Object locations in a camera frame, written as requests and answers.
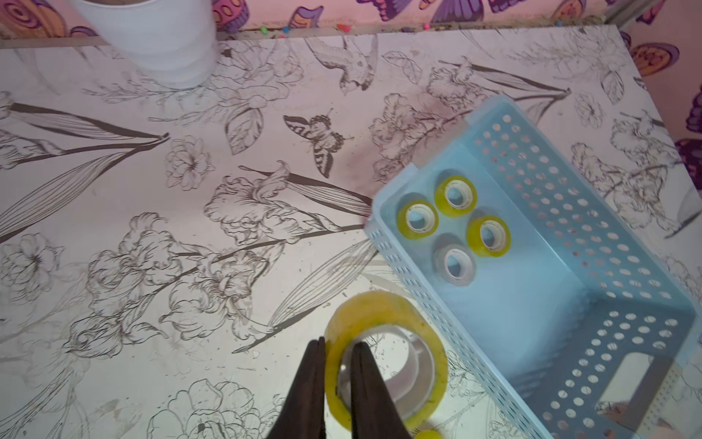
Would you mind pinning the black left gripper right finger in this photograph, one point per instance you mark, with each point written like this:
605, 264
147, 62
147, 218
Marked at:
373, 412

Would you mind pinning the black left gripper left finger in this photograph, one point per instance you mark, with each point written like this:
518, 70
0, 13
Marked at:
303, 412

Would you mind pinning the yellow tape roll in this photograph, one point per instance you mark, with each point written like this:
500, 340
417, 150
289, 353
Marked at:
417, 220
488, 236
455, 196
428, 434
419, 386

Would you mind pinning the clear white tape roll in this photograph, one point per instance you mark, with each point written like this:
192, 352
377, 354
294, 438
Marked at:
455, 265

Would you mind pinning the white plant pot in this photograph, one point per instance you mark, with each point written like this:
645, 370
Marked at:
172, 42

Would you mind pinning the light blue storage basket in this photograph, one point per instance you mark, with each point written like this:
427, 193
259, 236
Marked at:
577, 331

